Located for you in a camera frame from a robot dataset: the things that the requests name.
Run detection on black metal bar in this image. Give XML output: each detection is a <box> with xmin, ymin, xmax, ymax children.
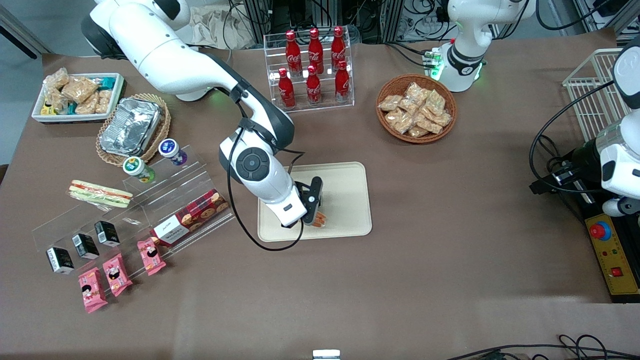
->
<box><xmin>0</xmin><ymin>25</ymin><xmax>40</xmax><ymax>60</ymax></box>

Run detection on black floor cables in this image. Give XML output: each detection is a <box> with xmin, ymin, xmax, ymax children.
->
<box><xmin>444</xmin><ymin>333</ymin><xmax>640</xmax><ymax>360</ymax></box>

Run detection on aluminium frame post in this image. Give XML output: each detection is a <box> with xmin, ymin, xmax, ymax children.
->
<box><xmin>572</xmin><ymin>0</ymin><xmax>640</xmax><ymax>48</ymax></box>

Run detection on red cola bottle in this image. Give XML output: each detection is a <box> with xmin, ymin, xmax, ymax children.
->
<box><xmin>277</xmin><ymin>67</ymin><xmax>296</xmax><ymax>110</ymax></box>
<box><xmin>285</xmin><ymin>30</ymin><xmax>303</xmax><ymax>76</ymax></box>
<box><xmin>330</xmin><ymin>26</ymin><xmax>347</xmax><ymax>71</ymax></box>
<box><xmin>305</xmin><ymin>65</ymin><xmax>323</xmax><ymax>106</ymax></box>
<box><xmin>334</xmin><ymin>60</ymin><xmax>351</xmax><ymax>104</ymax></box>
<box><xmin>308</xmin><ymin>27</ymin><xmax>325</xmax><ymax>75</ymax></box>

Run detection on yellow emergency stop box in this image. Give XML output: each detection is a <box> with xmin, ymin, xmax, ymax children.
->
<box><xmin>584</xmin><ymin>212</ymin><xmax>640</xmax><ymax>297</ymax></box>

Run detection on aluminium foil container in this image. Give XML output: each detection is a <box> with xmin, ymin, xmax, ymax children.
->
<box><xmin>99</xmin><ymin>97</ymin><xmax>162</xmax><ymax>157</ymax></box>

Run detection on clear acrylic bottle rack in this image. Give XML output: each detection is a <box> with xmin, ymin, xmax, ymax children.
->
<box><xmin>263</xmin><ymin>31</ymin><xmax>355</xmax><ymax>116</ymax></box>

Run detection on cup with green lid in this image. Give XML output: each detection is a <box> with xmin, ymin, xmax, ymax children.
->
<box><xmin>122</xmin><ymin>156</ymin><xmax>156</xmax><ymax>184</ymax></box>

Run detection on clear acrylic stepped display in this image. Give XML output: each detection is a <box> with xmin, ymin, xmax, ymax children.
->
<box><xmin>31</xmin><ymin>144</ymin><xmax>236</xmax><ymax>261</ymax></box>

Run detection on small black carton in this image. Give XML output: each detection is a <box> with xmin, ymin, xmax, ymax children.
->
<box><xmin>94</xmin><ymin>220</ymin><xmax>121</xmax><ymax>248</ymax></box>
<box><xmin>71</xmin><ymin>233</ymin><xmax>100</xmax><ymax>260</ymax></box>
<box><xmin>45</xmin><ymin>247</ymin><xmax>75</xmax><ymax>275</ymax></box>

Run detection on black machine cable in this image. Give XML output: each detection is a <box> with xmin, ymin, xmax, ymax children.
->
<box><xmin>528</xmin><ymin>80</ymin><xmax>619</xmax><ymax>197</ymax></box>

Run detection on crumpled beige cloth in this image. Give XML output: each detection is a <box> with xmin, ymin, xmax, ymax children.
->
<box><xmin>190</xmin><ymin>4</ymin><xmax>262</xmax><ymax>51</ymax></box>

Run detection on beige plastic tray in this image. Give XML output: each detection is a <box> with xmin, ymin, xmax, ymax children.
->
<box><xmin>257</xmin><ymin>161</ymin><xmax>373</xmax><ymax>243</ymax></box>

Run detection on white rectangular bin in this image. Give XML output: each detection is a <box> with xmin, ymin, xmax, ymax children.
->
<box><xmin>31</xmin><ymin>73</ymin><xmax>126</xmax><ymax>125</ymax></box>

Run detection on oval wicker basket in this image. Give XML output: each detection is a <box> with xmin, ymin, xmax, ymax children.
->
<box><xmin>95</xmin><ymin>93</ymin><xmax>172</xmax><ymax>168</ymax></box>

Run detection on white and black machine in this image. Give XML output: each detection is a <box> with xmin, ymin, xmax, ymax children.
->
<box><xmin>529</xmin><ymin>34</ymin><xmax>640</xmax><ymax>219</ymax></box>

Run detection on round brown wicker basket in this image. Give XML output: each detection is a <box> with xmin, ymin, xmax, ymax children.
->
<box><xmin>375</xmin><ymin>74</ymin><xmax>458</xmax><ymax>145</ymax></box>

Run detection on red cookie box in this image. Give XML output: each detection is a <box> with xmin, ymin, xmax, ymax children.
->
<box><xmin>150</xmin><ymin>188</ymin><xmax>230</xmax><ymax>247</ymax></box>

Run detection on wrapped green ham sandwich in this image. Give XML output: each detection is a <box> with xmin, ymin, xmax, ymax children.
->
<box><xmin>67</xmin><ymin>180</ymin><xmax>134</xmax><ymax>209</ymax></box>

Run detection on black equipment rack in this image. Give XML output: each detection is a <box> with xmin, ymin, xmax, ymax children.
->
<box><xmin>229</xmin><ymin>0</ymin><xmax>454</xmax><ymax>45</ymax></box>

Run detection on grey metal frame bar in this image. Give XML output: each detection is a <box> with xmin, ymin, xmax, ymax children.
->
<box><xmin>0</xmin><ymin>4</ymin><xmax>55</xmax><ymax>55</ymax></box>

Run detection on cup with blue lid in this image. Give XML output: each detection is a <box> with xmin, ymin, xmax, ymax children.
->
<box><xmin>158</xmin><ymin>138</ymin><xmax>189</xmax><ymax>167</ymax></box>

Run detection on white wire basket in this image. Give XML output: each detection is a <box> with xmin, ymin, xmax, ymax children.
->
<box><xmin>562</xmin><ymin>48</ymin><xmax>627</xmax><ymax>144</ymax></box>

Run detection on black arm base cables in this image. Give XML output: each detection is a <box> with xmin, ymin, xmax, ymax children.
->
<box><xmin>384</xmin><ymin>41</ymin><xmax>442</xmax><ymax>69</ymax></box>

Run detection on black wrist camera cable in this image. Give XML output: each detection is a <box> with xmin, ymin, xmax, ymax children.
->
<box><xmin>226</xmin><ymin>84</ymin><xmax>307</xmax><ymax>252</ymax></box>

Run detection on pink snack packet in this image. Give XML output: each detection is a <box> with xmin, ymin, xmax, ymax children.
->
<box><xmin>77</xmin><ymin>267</ymin><xmax>109</xmax><ymax>315</ymax></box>
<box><xmin>102</xmin><ymin>252</ymin><xmax>134</xmax><ymax>298</ymax></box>
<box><xmin>136</xmin><ymin>237</ymin><xmax>167</xmax><ymax>277</ymax></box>

